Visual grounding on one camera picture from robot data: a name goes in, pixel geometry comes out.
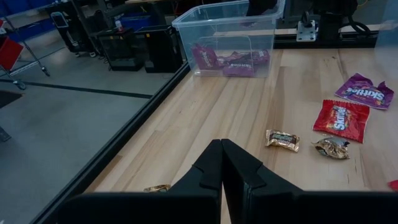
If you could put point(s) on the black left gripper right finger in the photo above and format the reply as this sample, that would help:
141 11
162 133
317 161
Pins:
245 174

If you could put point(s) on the gold wrapped chocolate candy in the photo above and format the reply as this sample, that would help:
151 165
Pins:
157 188
282 140
332 147

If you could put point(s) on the large clear plastic bin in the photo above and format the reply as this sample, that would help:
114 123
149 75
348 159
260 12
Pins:
388 31

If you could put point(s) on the small clear plastic bin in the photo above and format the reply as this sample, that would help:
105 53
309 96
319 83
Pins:
228 37

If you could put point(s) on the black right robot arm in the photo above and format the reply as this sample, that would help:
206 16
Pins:
329 18

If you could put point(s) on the red storage bin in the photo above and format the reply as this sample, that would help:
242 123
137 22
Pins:
9 53

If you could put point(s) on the red Skittles candy pack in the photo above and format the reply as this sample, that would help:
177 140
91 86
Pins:
394 185
341 119

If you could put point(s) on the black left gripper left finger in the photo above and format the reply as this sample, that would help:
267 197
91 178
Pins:
208 177

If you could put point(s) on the purple Skittles candy pack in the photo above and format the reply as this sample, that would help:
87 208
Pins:
363 91
203 57
248 24
233 57
261 56
239 69

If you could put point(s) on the blue storage crate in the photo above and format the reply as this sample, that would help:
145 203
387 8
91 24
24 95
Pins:
136 20

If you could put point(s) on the black computer tower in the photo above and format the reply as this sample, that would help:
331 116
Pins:
161 46
118 46

